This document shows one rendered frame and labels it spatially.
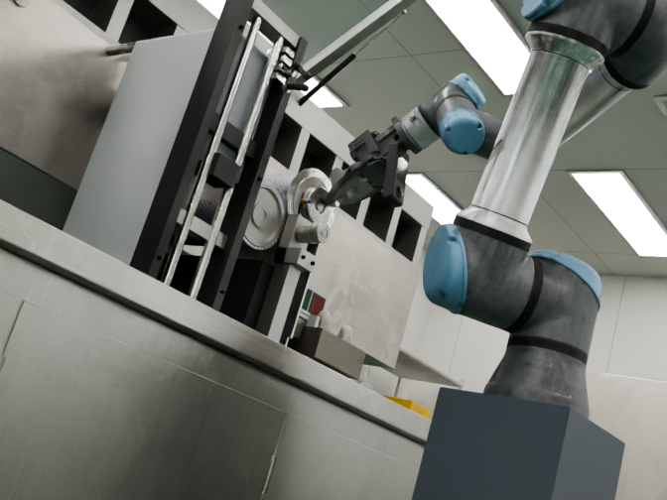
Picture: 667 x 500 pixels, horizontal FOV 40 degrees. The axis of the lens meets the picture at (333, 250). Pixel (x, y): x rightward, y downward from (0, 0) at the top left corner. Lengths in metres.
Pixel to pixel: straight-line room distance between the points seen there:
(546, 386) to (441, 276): 0.21
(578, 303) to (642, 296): 5.15
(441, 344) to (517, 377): 5.69
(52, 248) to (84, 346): 0.14
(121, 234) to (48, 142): 0.31
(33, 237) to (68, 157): 0.79
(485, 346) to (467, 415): 5.52
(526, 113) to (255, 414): 0.58
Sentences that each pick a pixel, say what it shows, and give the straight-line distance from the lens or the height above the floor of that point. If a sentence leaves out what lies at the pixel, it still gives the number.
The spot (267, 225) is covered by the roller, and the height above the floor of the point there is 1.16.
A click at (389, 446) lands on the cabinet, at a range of 1.65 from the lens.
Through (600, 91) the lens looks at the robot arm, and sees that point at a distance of 1.49.
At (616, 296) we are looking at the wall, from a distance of 6.54.
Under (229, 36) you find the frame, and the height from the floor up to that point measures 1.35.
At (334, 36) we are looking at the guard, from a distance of 2.27.
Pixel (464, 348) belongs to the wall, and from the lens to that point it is 6.88.
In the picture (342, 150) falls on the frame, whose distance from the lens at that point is 2.44.
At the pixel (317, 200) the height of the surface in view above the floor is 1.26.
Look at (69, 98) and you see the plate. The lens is 1.85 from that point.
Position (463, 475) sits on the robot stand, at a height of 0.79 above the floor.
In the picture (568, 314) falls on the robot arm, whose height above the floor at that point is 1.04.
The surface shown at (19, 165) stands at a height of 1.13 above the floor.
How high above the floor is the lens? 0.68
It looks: 16 degrees up
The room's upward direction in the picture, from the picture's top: 17 degrees clockwise
